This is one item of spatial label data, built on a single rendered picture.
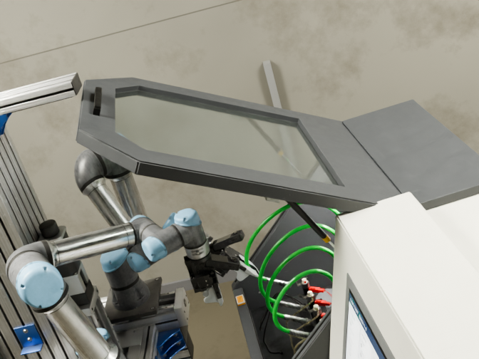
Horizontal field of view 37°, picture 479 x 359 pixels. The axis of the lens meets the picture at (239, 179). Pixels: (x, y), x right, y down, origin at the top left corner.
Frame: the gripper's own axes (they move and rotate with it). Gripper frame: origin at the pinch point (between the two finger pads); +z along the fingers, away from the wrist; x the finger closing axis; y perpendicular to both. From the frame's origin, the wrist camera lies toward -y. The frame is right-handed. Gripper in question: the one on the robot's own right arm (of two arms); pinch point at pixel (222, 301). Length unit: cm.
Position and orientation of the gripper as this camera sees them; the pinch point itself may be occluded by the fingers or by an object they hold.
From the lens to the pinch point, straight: 235.6
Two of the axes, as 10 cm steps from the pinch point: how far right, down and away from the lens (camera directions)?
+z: 2.5, 8.6, 4.5
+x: 1.6, 4.2, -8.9
